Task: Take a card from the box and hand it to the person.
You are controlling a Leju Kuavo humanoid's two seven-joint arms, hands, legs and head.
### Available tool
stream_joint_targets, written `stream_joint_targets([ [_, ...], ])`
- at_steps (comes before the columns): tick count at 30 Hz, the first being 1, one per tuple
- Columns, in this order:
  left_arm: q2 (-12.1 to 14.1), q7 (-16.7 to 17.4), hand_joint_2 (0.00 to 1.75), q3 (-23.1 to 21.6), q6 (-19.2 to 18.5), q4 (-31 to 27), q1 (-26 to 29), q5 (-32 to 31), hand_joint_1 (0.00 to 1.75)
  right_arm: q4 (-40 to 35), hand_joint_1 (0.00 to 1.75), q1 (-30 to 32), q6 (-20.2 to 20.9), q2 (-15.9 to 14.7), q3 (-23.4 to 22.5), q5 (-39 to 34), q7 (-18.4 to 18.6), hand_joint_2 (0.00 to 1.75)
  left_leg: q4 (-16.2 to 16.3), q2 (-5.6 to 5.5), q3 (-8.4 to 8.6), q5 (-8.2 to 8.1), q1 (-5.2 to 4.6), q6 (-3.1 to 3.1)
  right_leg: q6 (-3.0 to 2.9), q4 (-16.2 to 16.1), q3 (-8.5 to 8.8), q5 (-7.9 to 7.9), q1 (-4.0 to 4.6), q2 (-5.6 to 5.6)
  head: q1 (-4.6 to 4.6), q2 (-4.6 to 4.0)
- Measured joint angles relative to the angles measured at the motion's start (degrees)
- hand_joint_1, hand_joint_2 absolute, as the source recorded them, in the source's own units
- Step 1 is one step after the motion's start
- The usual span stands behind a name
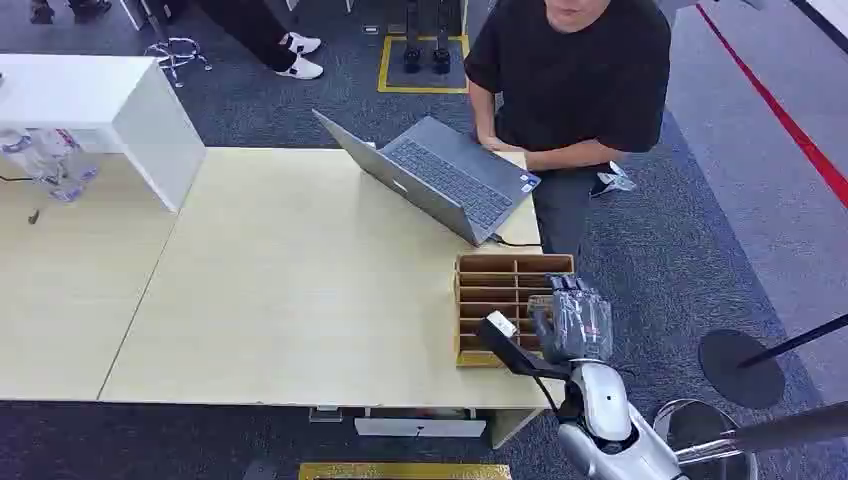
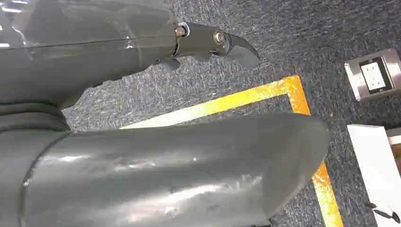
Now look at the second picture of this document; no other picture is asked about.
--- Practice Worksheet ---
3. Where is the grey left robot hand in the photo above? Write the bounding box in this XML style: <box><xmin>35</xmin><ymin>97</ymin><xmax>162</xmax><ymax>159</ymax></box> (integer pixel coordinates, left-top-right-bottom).
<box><xmin>0</xmin><ymin>0</ymin><xmax>330</xmax><ymax>227</ymax></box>

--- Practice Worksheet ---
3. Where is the yellow floor tape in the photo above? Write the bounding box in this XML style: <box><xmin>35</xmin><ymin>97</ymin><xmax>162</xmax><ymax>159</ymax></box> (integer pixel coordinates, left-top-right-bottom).
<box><xmin>120</xmin><ymin>75</ymin><xmax>345</xmax><ymax>227</ymax></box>

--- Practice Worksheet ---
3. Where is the ribbed grey left arm sleeve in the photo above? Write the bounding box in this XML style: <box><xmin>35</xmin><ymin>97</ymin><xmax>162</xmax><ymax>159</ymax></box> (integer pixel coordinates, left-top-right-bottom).
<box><xmin>0</xmin><ymin>101</ymin><xmax>71</xmax><ymax>133</ymax></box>

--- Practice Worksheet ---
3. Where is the white desk panel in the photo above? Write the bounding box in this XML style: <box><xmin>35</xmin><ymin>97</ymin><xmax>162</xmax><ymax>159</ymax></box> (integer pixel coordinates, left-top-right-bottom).
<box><xmin>347</xmin><ymin>124</ymin><xmax>401</xmax><ymax>227</ymax></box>

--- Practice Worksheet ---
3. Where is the steel floor socket box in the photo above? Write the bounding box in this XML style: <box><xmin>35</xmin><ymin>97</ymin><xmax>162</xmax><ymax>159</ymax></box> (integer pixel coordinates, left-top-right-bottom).
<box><xmin>344</xmin><ymin>48</ymin><xmax>401</xmax><ymax>102</ymax></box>

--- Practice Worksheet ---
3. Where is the black cable piece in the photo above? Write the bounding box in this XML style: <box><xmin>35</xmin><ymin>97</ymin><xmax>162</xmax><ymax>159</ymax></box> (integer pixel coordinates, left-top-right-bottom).
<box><xmin>365</xmin><ymin>202</ymin><xmax>401</xmax><ymax>224</ymax></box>

